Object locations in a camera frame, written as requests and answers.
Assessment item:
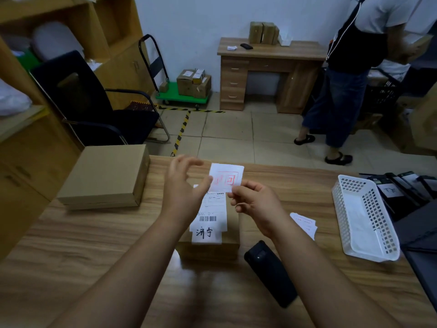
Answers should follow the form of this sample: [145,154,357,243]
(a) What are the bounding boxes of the person's right hand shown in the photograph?
[227,179,291,240]

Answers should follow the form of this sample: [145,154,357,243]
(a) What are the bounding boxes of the person's left hand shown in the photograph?
[160,154,213,229]

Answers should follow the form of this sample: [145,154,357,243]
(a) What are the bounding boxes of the stack of white stickers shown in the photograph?
[290,212,318,241]

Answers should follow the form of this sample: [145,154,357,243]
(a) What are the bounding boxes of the red stamped white sticker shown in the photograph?
[208,163,245,194]

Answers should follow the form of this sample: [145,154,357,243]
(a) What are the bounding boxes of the red striped cardboard box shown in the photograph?
[176,183,241,262]

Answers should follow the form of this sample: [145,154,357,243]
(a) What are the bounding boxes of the black handheld scanner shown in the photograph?
[243,240,298,308]

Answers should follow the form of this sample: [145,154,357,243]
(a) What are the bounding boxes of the large plain cardboard box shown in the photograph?
[57,144,151,210]

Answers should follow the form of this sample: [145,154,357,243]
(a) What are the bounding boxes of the person's left forearm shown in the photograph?
[49,215,192,328]

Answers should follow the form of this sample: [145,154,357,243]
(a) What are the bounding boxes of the person's right forearm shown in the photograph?
[273,223,403,328]

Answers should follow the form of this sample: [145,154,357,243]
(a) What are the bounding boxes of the medium taped cardboard box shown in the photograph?
[176,77,212,99]

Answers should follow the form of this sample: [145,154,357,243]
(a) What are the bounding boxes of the stack of large cardboard boxes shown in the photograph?
[0,0,156,260]

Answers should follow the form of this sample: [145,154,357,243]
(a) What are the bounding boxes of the stack of small cardboard boxes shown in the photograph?
[248,21,280,46]

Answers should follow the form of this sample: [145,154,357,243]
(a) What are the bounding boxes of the white perforated plastic tray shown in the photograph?
[331,174,401,263]

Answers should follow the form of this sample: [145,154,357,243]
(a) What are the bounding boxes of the pile of translucent backing papers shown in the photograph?
[343,198,380,256]

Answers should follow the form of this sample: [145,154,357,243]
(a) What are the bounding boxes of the green platform trolley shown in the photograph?
[138,34,212,110]

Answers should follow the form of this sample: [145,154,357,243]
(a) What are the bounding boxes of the black scanners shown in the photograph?
[370,177,410,221]

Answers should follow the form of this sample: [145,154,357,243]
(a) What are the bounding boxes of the wooden drawer desk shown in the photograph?
[217,37,328,115]

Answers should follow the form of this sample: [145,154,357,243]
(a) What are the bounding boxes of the black flat device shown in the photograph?
[399,171,436,199]
[418,175,437,199]
[386,172,429,205]

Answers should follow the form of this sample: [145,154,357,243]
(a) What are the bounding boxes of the black office chair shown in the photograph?
[30,50,171,147]

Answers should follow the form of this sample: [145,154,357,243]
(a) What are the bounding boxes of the dark metal shelf rack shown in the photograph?
[392,201,437,311]

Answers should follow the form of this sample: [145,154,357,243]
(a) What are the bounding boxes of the black plastic crate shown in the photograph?
[365,68,402,115]

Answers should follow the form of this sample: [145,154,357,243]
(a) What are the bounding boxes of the flat brown parcel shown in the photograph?
[0,105,47,142]

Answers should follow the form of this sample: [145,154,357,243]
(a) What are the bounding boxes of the knotted white plastic bag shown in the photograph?
[0,78,33,117]

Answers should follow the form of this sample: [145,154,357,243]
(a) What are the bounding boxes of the grey soft parcel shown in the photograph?
[32,20,85,62]

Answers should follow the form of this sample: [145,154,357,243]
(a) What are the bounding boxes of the small green packet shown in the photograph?
[15,51,41,71]

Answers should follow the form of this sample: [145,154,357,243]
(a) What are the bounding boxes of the white topped brown box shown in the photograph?
[402,32,434,64]

